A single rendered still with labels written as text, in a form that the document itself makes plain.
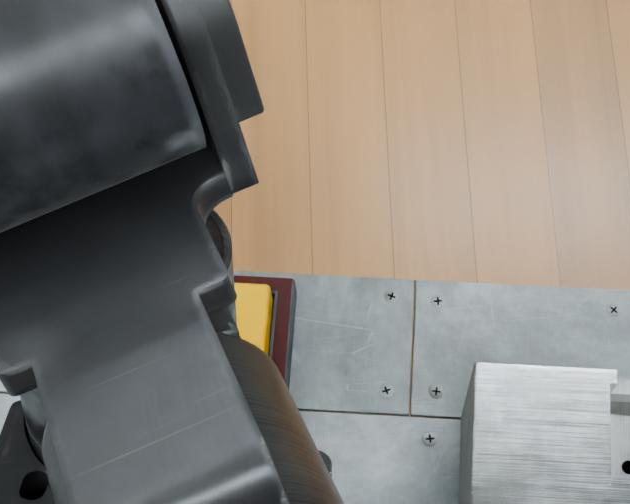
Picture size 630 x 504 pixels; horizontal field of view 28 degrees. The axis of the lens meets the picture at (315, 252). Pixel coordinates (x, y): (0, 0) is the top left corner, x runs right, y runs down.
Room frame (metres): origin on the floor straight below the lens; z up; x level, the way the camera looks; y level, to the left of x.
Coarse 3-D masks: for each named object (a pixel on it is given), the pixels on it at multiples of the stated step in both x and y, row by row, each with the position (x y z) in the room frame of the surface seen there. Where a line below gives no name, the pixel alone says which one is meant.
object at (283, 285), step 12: (240, 276) 0.23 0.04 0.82; (276, 288) 0.22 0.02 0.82; (288, 288) 0.22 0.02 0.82; (288, 300) 0.21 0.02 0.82; (276, 312) 0.21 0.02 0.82; (288, 312) 0.20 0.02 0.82; (276, 324) 0.20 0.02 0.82; (288, 324) 0.20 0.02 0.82; (276, 336) 0.19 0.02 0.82; (276, 348) 0.19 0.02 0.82; (276, 360) 0.18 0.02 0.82
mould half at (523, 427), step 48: (480, 384) 0.14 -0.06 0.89; (528, 384) 0.14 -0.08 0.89; (576, 384) 0.13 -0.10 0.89; (480, 432) 0.12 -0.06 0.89; (528, 432) 0.12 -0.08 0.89; (576, 432) 0.11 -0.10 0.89; (480, 480) 0.10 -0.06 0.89; (528, 480) 0.10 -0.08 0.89; (576, 480) 0.09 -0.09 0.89; (624, 480) 0.09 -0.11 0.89
